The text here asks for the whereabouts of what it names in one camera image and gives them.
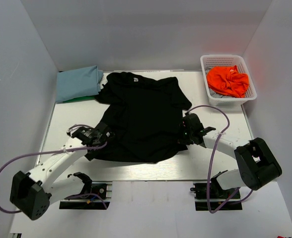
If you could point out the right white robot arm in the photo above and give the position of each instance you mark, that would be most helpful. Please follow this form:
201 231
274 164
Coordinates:
257 165

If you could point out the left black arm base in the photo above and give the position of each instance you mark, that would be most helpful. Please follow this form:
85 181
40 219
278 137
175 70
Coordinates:
93 195

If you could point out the white plastic basket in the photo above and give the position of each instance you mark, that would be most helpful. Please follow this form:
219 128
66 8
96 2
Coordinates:
211 61

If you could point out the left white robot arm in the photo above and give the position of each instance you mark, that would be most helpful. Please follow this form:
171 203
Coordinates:
34 191

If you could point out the grey t-shirt in basket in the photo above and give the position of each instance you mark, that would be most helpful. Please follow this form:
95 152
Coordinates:
217 95

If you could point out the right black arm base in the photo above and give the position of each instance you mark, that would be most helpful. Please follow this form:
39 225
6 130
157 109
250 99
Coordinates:
217 196

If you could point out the black t-shirt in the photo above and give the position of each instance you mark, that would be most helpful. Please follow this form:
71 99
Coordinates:
145 115

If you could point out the folded blue-grey t-shirt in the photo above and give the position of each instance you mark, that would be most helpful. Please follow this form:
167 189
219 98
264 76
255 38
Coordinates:
78 83

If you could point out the folded green t-shirt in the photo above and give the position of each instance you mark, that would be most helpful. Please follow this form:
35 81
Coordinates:
80 99

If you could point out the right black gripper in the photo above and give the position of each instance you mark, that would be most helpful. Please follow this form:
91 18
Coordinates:
182 139

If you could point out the crumpled orange t-shirt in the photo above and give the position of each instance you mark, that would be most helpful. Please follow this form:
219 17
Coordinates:
227 81

